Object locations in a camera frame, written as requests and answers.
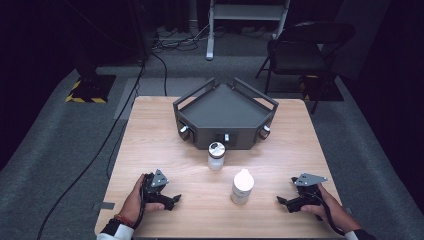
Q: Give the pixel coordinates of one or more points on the person's left hand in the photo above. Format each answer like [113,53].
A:
[133,203]

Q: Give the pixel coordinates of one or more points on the black folding chair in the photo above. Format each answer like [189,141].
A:
[300,53]

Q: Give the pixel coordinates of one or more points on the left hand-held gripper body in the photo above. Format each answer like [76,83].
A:
[150,195]

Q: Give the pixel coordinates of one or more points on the dark grey corner rack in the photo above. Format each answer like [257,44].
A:
[225,110]

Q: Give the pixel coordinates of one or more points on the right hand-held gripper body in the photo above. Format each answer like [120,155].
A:
[308,193]

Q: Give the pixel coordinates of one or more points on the glass jar with silver lid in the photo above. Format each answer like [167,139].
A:
[216,156]

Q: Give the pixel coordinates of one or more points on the white metal stand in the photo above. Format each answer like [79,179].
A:
[246,11]

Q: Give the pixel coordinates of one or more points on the grey tape piece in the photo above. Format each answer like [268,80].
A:
[107,205]

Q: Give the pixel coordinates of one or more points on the person's right hand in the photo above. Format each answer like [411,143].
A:
[333,210]

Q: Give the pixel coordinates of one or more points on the black stand with striped base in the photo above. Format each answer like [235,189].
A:
[91,88]

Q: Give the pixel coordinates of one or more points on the striped base behind chair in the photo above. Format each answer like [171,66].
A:
[320,88]

